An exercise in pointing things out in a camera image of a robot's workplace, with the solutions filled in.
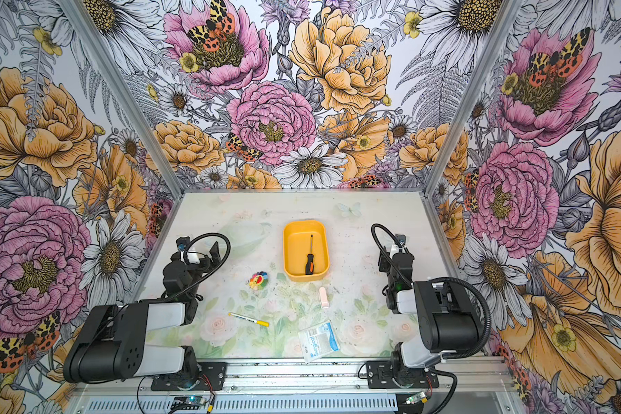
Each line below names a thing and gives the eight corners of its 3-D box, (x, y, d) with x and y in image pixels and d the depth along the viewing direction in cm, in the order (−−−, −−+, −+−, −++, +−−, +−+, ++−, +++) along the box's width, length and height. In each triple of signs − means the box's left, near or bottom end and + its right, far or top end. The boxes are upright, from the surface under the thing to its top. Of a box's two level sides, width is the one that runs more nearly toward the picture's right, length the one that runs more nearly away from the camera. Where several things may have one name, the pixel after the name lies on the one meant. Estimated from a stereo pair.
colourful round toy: (249, 289, 94) (248, 286, 92) (252, 273, 97) (251, 271, 96) (266, 289, 94) (265, 286, 92) (268, 273, 98) (268, 271, 96)
